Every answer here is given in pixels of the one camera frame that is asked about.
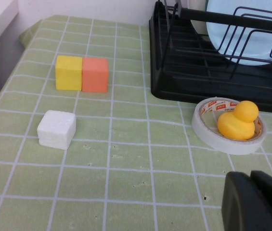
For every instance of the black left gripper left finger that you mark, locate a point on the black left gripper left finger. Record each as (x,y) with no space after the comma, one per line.
(241,207)

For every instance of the light blue plate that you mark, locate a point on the light blue plate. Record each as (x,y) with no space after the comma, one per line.
(263,48)

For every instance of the white tape roll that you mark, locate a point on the white tape roll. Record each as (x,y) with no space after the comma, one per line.
(222,144)

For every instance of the yellow rubber duck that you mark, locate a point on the yellow rubber duck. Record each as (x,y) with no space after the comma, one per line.
(234,125)

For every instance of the green checked tablecloth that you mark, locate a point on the green checked tablecloth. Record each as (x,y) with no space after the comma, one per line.
(126,144)

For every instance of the orange foam block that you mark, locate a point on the orange foam block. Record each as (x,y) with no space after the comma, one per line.
(94,74)

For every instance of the white foam block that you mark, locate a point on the white foam block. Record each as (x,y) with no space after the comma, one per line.
(56,130)

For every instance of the yellow foam block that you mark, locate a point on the yellow foam block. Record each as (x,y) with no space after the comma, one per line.
(68,72)

